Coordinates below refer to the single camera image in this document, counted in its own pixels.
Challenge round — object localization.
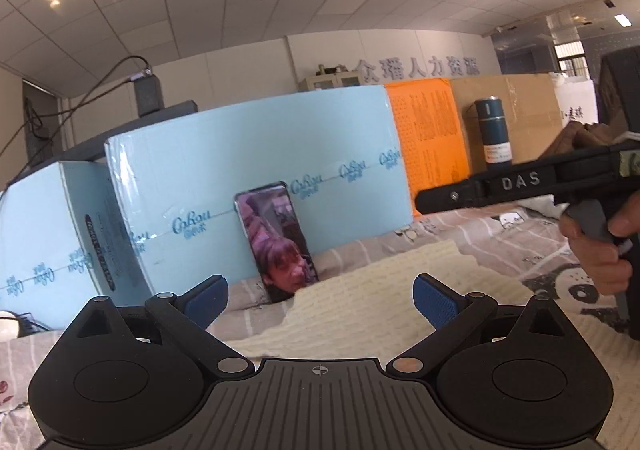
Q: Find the cream knitted sweater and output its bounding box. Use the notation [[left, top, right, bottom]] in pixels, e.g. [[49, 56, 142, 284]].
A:
[[209, 232, 639, 370]]

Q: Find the person right hand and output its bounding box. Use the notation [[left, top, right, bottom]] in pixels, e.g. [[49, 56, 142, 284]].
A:
[[559, 192, 640, 296]]

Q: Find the brown folded garment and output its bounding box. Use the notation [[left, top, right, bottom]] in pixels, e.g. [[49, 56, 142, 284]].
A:
[[540, 121, 639, 158]]

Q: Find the orange printed box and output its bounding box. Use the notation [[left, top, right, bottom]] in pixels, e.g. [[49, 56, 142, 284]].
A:
[[378, 78, 471, 197]]

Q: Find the dark blue vacuum bottle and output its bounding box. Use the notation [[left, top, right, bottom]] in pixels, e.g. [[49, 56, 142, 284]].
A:
[[470, 96, 513, 170]]

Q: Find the cartoon print bed sheet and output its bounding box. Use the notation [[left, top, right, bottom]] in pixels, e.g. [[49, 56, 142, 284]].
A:
[[0, 201, 640, 450]]

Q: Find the brown cardboard box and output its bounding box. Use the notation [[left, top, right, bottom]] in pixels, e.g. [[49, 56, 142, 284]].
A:
[[450, 74, 563, 173]]

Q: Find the smartphone with lit screen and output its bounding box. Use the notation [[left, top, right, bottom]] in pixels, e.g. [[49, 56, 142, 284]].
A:
[[234, 181, 319, 303]]

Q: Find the large light blue carton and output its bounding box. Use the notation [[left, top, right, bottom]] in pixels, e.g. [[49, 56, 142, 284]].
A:
[[105, 86, 412, 294]]

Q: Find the beige cabinet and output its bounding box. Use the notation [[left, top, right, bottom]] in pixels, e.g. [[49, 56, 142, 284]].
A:
[[298, 65, 364, 92]]

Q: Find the white round object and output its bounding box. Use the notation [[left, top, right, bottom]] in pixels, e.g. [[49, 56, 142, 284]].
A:
[[0, 311, 30, 342]]

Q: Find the black power adapter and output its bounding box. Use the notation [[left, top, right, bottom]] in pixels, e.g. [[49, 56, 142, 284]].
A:
[[131, 69, 165, 117]]

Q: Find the black cable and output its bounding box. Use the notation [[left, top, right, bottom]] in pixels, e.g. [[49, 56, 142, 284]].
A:
[[0, 54, 151, 166]]

